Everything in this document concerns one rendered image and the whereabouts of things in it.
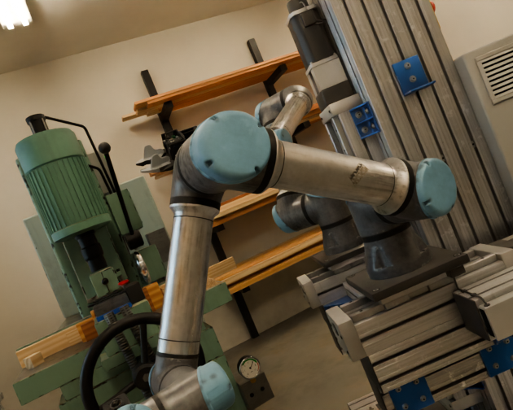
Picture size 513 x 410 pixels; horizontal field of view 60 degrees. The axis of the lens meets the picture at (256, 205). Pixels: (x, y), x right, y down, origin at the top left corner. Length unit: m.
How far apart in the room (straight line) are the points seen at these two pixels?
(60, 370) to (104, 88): 2.93
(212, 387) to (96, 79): 3.46
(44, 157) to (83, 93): 2.56
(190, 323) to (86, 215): 0.66
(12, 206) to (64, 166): 2.43
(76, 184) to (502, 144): 1.16
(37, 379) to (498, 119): 1.34
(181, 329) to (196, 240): 0.16
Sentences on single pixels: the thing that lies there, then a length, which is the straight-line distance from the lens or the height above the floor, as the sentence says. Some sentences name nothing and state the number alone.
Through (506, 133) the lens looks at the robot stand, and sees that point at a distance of 1.32.
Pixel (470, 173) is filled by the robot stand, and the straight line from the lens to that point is 1.31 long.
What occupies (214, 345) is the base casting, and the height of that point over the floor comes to 0.75.
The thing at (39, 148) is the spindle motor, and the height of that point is 1.46.
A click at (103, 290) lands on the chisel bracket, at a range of 1.41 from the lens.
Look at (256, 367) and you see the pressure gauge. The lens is 1.34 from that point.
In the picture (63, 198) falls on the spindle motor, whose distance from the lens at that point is 1.39.
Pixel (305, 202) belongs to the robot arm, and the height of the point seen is 1.01.
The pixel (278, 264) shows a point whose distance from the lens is 3.46.
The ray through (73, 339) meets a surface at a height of 0.92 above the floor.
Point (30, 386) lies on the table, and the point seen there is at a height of 0.87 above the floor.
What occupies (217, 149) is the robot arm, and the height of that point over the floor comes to 1.19.
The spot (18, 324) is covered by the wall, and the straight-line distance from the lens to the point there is 3.83.
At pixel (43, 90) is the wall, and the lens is 3.98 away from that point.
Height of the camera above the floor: 1.10
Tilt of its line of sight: 1 degrees down
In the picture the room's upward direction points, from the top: 23 degrees counter-clockwise
